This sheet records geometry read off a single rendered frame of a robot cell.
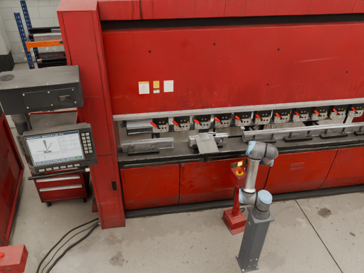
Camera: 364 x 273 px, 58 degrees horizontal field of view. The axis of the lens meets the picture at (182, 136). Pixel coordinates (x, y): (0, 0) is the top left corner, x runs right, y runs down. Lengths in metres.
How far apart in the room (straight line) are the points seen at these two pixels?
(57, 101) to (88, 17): 0.59
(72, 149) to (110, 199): 1.01
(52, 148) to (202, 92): 1.33
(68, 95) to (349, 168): 3.13
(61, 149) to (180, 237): 1.71
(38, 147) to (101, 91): 0.60
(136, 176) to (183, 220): 0.81
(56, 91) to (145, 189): 1.60
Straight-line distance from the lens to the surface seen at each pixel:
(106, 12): 2.54
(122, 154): 3.21
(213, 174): 3.44
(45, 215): 4.04
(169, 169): 3.28
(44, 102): 2.30
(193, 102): 2.95
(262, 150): 2.56
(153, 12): 2.55
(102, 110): 2.68
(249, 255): 3.26
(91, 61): 2.48
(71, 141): 2.45
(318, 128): 3.70
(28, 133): 2.44
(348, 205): 4.40
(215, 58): 2.79
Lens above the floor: 2.97
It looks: 38 degrees down
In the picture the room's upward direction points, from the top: 2 degrees clockwise
